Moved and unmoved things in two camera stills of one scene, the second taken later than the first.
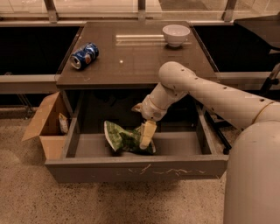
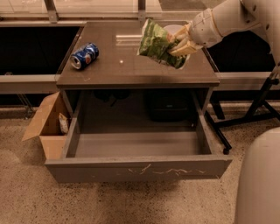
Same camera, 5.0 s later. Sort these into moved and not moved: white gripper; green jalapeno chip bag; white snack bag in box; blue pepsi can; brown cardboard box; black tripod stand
Moved: white gripper; green jalapeno chip bag
Not moved: brown cardboard box; white snack bag in box; blue pepsi can; black tripod stand
